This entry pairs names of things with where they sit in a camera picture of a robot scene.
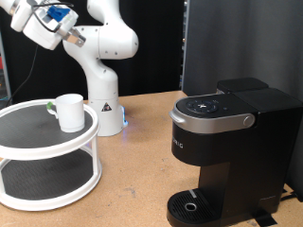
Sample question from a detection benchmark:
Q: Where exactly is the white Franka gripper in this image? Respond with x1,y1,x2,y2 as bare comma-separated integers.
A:
22,4,87,51

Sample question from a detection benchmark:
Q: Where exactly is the silver Keurig lid handle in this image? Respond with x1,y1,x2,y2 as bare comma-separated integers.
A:
169,111,256,135

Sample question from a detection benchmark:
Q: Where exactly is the black Keurig coffee machine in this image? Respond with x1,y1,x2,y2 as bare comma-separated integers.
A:
166,77,303,227

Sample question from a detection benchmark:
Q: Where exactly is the black Keurig drip tray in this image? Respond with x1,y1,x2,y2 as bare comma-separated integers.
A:
166,188,222,227

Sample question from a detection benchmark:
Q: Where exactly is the black backdrop curtain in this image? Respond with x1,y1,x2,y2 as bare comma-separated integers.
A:
0,0,186,105

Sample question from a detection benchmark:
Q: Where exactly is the grey shelf edge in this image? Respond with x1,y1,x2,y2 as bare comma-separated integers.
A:
0,31,13,107

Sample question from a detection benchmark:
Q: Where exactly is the white two-tier turntable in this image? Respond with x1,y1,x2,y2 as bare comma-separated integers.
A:
0,98,103,212

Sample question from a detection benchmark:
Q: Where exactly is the grey backdrop curtain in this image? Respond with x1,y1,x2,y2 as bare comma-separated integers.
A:
182,0,303,202

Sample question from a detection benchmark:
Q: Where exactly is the blue-mounted wrist camera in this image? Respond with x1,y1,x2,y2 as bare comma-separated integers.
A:
44,4,72,25

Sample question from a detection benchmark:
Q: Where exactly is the thin black camera cable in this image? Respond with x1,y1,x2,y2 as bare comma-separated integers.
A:
1,1,76,110

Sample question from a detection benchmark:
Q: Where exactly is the white mug green-taped handle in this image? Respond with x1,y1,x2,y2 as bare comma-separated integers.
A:
45,93,86,133

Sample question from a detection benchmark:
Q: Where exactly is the metal curtain frame post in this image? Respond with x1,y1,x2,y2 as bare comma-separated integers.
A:
180,0,190,93

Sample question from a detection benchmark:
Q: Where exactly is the black Keurig power cable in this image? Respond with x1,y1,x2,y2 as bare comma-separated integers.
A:
278,188,300,203

